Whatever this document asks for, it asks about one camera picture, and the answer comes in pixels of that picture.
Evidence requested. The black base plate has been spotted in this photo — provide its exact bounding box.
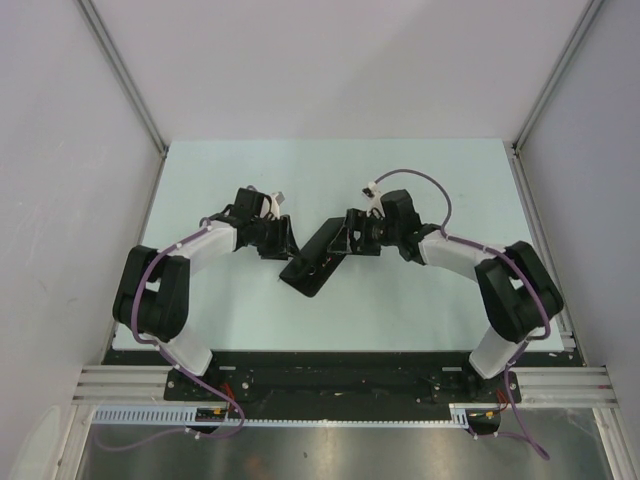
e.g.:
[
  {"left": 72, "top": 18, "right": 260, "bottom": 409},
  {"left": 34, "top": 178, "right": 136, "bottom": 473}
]
[{"left": 103, "top": 350, "right": 584, "bottom": 420}]

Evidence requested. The aluminium frame post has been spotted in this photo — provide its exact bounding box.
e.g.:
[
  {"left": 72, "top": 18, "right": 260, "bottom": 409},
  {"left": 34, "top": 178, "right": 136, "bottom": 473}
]
[
  {"left": 511, "top": 0, "right": 608, "bottom": 153},
  {"left": 75, "top": 0, "right": 168, "bottom": 159}
]

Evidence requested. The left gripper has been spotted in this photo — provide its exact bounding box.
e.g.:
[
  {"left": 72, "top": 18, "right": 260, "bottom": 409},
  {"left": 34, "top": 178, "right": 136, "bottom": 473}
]
[{"left": 250, "top": 215, "right": 302, "bottom": 261}]

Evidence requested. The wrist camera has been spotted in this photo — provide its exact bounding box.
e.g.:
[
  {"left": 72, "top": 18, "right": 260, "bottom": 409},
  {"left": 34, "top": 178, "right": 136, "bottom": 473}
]
[
  {"left": 362, "top": 182, "right": 383, "bottom": 211},
  {"left": 263, "top": 191, "right": 285, "bottom": 218}
]

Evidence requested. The right aluminium frame post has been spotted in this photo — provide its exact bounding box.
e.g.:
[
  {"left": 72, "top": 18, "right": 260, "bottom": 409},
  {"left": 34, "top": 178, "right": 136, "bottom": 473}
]
[{"left": 511, "top": 0, "right": 608, "bottom": 153}]

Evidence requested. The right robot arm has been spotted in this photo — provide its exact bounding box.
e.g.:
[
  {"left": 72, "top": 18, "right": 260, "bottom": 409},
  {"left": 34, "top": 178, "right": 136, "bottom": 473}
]
[{"left": 325, "top": 190, "right": 564, "bottom": 401}]

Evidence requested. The black zip tool case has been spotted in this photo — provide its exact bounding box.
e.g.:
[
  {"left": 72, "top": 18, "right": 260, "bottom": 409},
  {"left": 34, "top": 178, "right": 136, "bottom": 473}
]
[{"left": 279, "top": 217, "right": 346, "bottom": 298}]

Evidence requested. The left aluminium frame post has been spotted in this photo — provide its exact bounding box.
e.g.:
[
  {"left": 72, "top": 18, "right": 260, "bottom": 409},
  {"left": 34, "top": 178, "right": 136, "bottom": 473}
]
[{"left": 75, "top": 0, "right": 168, "bottom": 159}]

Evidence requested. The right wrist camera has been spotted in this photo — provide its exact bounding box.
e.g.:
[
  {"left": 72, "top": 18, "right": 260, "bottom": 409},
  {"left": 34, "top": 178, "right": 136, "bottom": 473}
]
[{"left": 362, "top": 182, "right": 383, "bottom": 211}]

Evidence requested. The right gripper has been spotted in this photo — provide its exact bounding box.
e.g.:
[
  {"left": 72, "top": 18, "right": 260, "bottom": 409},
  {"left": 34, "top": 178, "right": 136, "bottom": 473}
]
[{"left": 327, "top": 208, "right": 400, "bottom": 257}]

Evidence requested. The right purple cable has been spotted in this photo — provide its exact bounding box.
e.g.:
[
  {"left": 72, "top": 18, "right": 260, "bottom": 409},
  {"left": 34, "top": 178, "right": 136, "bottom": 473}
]
[{"left": 362, "top": 169, "right": 554, "bottom": 461}]

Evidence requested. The white cable duct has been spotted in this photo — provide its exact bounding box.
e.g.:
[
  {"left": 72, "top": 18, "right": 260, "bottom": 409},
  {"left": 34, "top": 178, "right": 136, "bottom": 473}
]
[{"left": 92, "top": 404, "right": 501, "bottom": 428}]

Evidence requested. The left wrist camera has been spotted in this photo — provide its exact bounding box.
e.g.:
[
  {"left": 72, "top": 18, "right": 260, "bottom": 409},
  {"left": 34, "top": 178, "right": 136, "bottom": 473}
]
[{"left": 263, "top": 191, "right": 285, "bottom": 218}]

